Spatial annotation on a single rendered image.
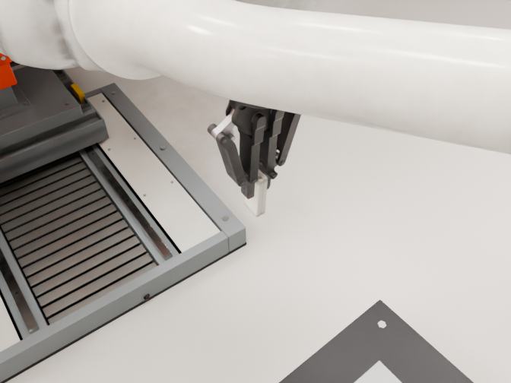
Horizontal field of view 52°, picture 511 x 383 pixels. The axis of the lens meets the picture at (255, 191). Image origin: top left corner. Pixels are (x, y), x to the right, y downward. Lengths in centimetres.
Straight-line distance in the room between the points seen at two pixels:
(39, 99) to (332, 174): 94
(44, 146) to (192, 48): 139
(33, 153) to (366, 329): 109
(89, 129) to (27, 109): 18
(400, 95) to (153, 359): 115
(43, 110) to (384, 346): 117
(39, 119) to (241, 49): 140
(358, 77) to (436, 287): 126
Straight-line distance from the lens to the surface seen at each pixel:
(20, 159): 167
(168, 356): 134
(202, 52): 29
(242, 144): 62
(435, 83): 26
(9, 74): 148
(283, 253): 148
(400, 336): 104
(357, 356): 101
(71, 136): 168
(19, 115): 170
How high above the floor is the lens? 119
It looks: 47 degrees down
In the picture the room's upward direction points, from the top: straight up
